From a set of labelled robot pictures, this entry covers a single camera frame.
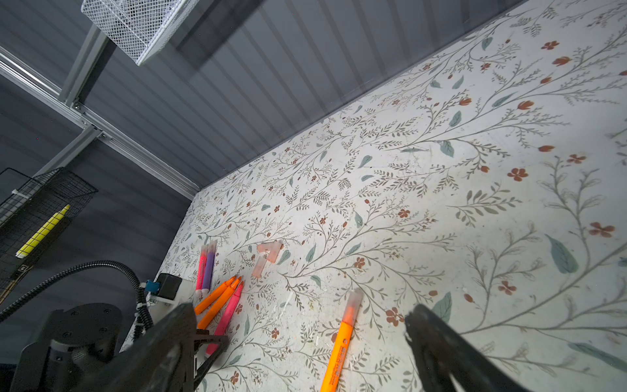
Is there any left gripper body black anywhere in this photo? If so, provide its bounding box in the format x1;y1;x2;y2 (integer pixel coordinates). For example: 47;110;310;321
194;329;230;390

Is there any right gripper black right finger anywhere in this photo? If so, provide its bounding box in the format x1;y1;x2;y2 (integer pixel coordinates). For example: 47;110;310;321
405;304;526;391

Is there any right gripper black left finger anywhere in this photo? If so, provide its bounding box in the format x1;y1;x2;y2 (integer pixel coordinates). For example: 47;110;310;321
73;303;197;391

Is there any pink marker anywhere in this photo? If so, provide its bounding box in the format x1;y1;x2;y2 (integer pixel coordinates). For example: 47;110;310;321
195;245;208;292
215;278;243;336

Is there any purple marker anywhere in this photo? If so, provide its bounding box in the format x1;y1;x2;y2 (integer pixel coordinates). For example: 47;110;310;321
202;240;217;295

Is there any orange marker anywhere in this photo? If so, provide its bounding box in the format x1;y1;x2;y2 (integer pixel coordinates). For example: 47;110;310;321
197;294;229;329
320;322;354;392
194;276;237;315

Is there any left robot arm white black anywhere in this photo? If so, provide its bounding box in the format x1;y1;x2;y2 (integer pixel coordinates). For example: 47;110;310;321
1;303;230;391

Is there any yellow marker in basket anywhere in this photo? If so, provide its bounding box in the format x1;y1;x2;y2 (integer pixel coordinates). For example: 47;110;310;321
16;204;70;259

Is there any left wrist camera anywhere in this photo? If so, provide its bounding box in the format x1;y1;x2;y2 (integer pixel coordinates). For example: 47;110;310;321
144;273;196;318

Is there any black wire mesh basket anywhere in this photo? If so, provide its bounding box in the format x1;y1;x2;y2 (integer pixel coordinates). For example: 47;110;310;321
1;168;98;302

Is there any white wire mesh basket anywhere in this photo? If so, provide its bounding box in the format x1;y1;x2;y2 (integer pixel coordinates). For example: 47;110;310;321
81;0;199;66

